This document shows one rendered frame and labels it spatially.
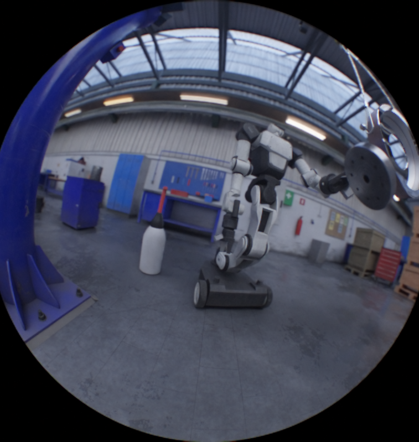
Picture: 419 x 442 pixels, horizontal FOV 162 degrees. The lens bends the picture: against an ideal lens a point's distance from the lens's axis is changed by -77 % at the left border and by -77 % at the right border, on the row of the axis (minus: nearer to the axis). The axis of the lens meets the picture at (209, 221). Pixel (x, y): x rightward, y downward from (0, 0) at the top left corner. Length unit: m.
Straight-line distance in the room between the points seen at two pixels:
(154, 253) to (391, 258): 5.17
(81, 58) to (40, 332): 1.26
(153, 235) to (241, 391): 1.20
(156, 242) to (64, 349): 1.03
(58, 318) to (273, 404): 1.01
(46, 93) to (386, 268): 5.73
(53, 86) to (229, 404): 1.47
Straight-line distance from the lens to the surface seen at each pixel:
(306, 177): 1.03
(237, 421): 0.72
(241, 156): 0.94
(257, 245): 0.93
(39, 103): 0.86
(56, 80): 0.92
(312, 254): 4.95
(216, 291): 0.99
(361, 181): 0.54
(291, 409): 0.84
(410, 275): 4.70
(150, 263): 1.33
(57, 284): 1.14
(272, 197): 0.97
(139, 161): 4.35
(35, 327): 0.89
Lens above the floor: 0.66
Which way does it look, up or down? 3 degrees down
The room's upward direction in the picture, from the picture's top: 14 degrees clockwise
